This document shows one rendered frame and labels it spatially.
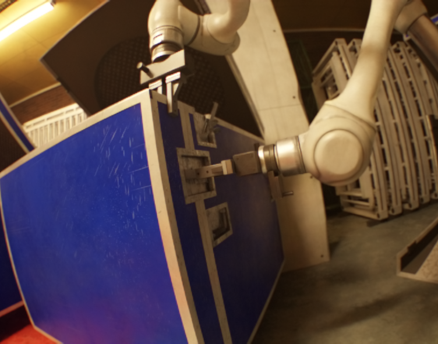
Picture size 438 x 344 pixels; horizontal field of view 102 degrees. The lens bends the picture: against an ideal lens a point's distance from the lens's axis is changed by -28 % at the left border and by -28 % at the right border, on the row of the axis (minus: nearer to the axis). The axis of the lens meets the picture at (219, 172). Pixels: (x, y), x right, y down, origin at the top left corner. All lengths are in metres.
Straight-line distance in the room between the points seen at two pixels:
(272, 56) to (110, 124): 1.62
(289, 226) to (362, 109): 1.49
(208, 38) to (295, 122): 1.25
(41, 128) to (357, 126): 3.71
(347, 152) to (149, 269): 0.44
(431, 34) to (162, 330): 1.06
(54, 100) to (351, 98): 5.19
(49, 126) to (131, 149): 3.18
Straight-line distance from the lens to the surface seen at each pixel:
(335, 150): 0.34
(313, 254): 1.93
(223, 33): 0.72
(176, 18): 0.70
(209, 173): 0.57
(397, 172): 2.96
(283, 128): 1.83
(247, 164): 0.53
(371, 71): 0.45
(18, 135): 2.03
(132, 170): 0.53
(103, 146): 0.60
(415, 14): 0.85
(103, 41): 1.44
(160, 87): 0.60
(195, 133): 0.65
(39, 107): 5.59
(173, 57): 0.61
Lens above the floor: 0.74
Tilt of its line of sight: 3 degrees up
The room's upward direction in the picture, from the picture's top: 10 degrees counter-clockwise
